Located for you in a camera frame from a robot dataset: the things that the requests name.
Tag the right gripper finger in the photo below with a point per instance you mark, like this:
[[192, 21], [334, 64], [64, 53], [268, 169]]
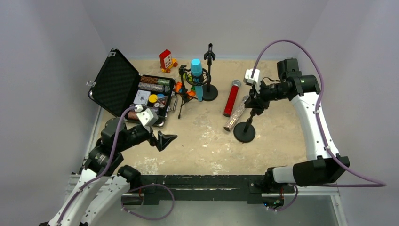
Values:
[[258, 109], [250, 102]]

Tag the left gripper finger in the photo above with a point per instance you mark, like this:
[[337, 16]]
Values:
[[166, 137], [163, 142]]

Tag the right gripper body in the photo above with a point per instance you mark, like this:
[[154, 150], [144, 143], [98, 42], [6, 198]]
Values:
[[257, 99]]

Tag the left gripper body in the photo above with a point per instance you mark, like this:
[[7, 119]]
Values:
[[153, 137]]

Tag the silver glitter microphone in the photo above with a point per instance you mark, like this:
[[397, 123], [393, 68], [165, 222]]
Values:
[[236, 115]]

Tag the black round-base mic stand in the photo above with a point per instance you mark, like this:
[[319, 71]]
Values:
[[245, 131]]

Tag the blue toy microphone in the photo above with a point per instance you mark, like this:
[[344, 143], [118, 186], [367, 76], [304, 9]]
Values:
[[197, 72]]

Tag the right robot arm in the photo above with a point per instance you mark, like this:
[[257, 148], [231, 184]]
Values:
[[324, 164]]

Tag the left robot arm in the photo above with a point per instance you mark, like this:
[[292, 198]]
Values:
[[102, 180]]

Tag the tall black mic stand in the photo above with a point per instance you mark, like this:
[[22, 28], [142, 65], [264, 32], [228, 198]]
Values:
[[210, 92]]

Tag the red glitter microphone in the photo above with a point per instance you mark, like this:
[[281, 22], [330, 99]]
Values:
[[231, 98]]

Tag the black poker chip case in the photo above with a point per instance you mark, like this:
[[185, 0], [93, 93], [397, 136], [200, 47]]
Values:
[[120, 85]]

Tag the red toy block house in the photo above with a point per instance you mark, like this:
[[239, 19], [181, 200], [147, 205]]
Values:
[[167, 62]]

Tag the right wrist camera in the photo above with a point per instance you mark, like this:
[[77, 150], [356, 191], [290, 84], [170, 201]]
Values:
[[251, 77]]

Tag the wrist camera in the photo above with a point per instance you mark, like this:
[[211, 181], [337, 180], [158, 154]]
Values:
[[251, 77], [147, 117]]

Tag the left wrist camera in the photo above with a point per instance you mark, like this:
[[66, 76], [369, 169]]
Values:
[[147, 117]]

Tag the black base frame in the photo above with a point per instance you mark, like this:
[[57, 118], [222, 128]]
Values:
[[232, 188]]

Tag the tripod shock-mount mic stand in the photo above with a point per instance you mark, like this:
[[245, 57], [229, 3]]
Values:
[[186, 77]]

